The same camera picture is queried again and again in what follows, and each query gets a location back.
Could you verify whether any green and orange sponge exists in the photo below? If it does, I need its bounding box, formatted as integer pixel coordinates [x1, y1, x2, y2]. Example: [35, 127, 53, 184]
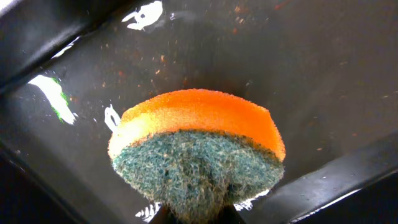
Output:
[108, 89, 285, 223]

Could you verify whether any black rectangular water tray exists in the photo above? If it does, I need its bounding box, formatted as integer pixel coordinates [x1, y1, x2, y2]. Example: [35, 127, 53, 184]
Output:
[1, 1, 397, 223]

